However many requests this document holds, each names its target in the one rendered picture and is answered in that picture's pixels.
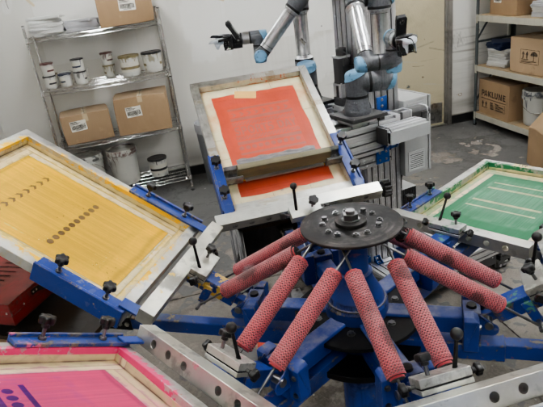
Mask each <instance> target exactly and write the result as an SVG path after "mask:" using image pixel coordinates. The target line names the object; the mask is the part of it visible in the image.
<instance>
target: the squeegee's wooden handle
mask: <svg viewBox="0 0 543 407"><path fill-rule="evenodd" d="M330 156H331V150H330V147H325V148H321V149H314V150H310V151H305V152H301V153H294V154H289V155H284V156H280V157H273V158H268V159H264V160H260V161H256V162H248V163H244V164H240V165H236V167H237V176H241V175H243V177H244V178H243V180H244V179H245V178H249V177H253V176H257V175H261V174H269V173H273V172H277V171H282V170H289V169H293V168H297V167H302V166H308V165H313V164H317V163H321V162H323V163H326V159H327V158H329V157H330Z"/></svg>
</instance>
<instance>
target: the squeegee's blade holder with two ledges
mask: <svg viewBox="0 0 543 407"><path fill-rule="evenodd" d="M320 166H324V163H323V162H321V163H317V164H313V165H308V166H302V167H297V168H293V169H289V170H282V171H277V172H273V173H269V174H261V175H257V176H253V177H249V178H245V180H246V182H249V181H253V180H256V179H261V178H268V177H272V176H277V175H281V174H288V173H292V172H296V171H300V170H308V169H312V168H316V167H320Z"/></svg>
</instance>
